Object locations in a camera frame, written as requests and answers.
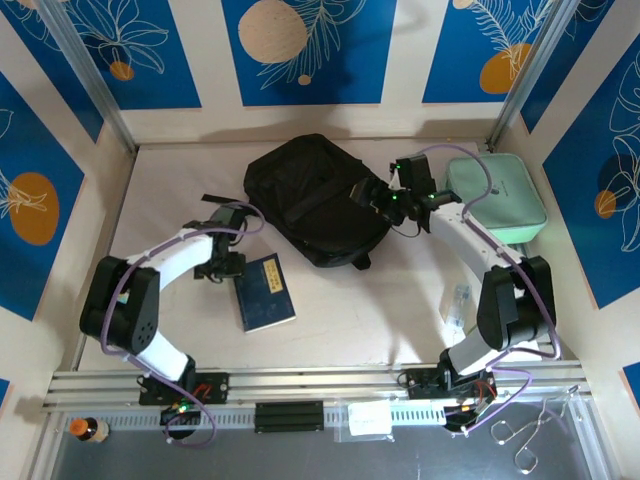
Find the thin blue yellow-label book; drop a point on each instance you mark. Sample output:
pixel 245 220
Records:
pixel 265 300

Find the brown bottle orange cap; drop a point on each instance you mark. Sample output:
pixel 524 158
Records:
pixel 90 430

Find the aluminium corner post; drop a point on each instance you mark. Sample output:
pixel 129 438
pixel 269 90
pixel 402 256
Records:
pixel 90 75
pixel 530 70

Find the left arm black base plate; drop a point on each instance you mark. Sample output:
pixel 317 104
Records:
pixel 215 387

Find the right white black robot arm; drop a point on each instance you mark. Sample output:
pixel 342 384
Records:
pixel 505 310

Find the aluminium front rail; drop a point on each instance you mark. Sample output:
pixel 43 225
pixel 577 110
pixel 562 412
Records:
pixel 310 382

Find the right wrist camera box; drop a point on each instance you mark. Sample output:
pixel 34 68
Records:
pixel 415 172

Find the cyan flat packet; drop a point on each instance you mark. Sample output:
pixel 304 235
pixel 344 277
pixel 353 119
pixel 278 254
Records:
pixel 123 298

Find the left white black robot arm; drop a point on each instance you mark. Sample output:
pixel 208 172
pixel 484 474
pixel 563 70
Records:
pixel 130 310

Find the clear bag with white paper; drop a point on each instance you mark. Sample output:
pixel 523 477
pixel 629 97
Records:
pixel 369 420

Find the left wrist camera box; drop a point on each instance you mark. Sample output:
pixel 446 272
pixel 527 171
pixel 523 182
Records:
pixel 229 217

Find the mint green zip pouch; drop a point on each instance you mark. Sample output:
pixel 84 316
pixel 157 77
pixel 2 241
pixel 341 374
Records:
pixel 502 195

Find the clear plastic packet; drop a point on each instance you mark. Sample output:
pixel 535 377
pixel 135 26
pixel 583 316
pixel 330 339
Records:
pixel 457 305

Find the black ribbed block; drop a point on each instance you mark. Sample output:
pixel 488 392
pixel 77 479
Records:
pixel 289 417

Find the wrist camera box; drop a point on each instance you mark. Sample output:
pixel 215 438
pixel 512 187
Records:
pixel 229 217
pixel 415 172

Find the black backpack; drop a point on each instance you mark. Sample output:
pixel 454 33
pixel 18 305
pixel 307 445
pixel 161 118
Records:
pixel 310 200

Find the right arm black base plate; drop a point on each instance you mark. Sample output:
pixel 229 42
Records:
pixel 420 384

